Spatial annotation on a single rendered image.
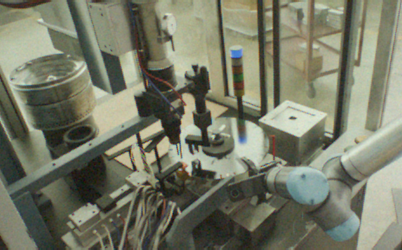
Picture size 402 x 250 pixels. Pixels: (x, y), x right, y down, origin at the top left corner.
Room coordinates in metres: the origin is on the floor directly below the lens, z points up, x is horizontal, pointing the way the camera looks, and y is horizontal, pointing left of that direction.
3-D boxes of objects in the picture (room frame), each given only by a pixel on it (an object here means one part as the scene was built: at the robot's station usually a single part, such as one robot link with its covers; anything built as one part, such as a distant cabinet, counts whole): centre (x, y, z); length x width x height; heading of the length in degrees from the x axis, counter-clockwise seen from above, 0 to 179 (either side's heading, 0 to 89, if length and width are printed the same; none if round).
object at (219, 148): (1.01, -0.03, 0.96); 0.11 x 0.11 x 0.03
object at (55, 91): (1.47, 0.60, 0.93); 0.31 x 0.31 x 0.36
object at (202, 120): (0.94, 0.00, 1.17); 0.06 x 0.05 x 0.20; 121
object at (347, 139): (0.95, -0.45, 0.82); 0.28 x 0.11 x 0.15; 130
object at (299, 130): (1.18, -0.33, 0.82); 0.18 x 0.18 x 0.15; 40
